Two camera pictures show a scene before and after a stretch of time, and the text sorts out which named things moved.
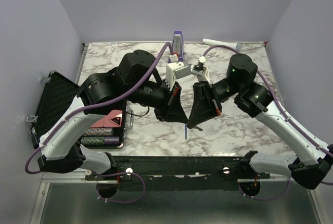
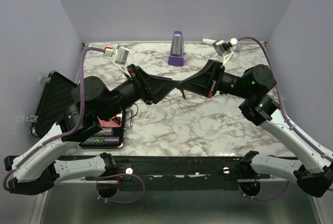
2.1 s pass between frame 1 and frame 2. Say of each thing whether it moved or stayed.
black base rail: stayed
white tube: stayed
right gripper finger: moved
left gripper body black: moved
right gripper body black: moved
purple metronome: stayed
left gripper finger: moved
